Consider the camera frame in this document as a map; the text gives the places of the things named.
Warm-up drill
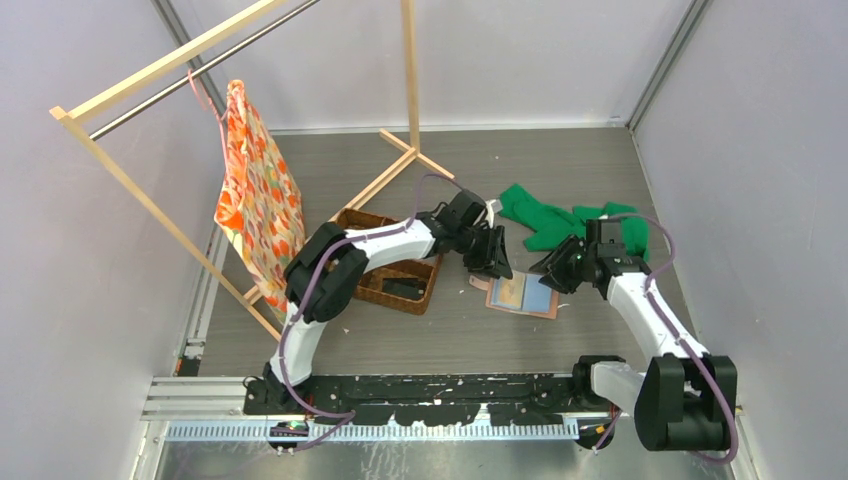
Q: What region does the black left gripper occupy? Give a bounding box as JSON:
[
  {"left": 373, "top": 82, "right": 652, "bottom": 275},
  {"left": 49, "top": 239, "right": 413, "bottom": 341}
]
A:
[{"left": 453, "top": 223, "right": 512, "bottom": 280}]

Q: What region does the orange credit card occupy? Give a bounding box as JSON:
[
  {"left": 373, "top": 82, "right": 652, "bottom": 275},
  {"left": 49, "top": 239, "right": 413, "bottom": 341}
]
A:
[{"left": 492, "top": 274, "right": 526, "bottom": 310}]

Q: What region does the tan leather card holder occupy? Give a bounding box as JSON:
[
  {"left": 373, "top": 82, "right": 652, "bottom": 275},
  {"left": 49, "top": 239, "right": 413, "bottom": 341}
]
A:
[{"left": 469, "top": 272, "right": 559, "bottom": 320}]

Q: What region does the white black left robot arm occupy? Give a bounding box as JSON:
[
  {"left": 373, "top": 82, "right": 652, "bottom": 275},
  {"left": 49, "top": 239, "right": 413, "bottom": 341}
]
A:
[{"left": 263, "top": 189, "right": 513, "bottom": 414}]

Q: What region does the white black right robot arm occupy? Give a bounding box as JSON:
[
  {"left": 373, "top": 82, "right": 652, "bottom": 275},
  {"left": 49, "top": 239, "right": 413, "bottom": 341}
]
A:
[{"left": 530, "top": 214, "right": 739, "bottom": 464}]

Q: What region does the green cloth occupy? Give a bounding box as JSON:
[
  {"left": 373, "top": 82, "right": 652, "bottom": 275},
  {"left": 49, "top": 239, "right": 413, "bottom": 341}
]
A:
[{"left": 499, "top": 184, "right": 650, "bottom": 261}]

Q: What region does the black object in basket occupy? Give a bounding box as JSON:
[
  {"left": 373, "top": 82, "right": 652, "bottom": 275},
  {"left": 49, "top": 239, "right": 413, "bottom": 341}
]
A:
[{"left": 382, "top": 277, "right": 427, "bottom": 301}]

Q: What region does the brown woven basket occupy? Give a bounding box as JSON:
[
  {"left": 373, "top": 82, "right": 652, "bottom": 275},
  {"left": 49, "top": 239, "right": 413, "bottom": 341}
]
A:
[{"left": 334, "top": 208, "right": 444, "bottom": 315}]

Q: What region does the orange floral cloth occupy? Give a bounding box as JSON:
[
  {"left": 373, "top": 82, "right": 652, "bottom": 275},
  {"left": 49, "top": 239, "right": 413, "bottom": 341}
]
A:
[{"left": 215, "top": 80, "right": 306, "bottom": 321}]

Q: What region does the pink clothes hanger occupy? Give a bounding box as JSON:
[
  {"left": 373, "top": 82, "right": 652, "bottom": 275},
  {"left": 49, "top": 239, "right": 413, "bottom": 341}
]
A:
[{"left": 187, "top": 68, "right": 227, "bottom": 159}]

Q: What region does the wooden clothes rack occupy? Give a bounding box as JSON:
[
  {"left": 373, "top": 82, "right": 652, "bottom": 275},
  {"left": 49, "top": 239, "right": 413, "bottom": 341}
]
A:
[{"left": 48, "top": 0, "right": 456, "bottom": 340}]

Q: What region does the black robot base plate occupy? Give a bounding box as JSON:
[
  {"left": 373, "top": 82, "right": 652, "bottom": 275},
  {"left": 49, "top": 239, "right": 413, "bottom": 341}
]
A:
[{"left": 241, "top": 373, "right": 618, "bottom": 427}]

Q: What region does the aluminium frame rail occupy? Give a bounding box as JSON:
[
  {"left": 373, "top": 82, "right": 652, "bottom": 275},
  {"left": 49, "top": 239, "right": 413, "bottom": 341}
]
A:
[{"left": 142, "top": 377, "right": 614, "bottom": 444}]

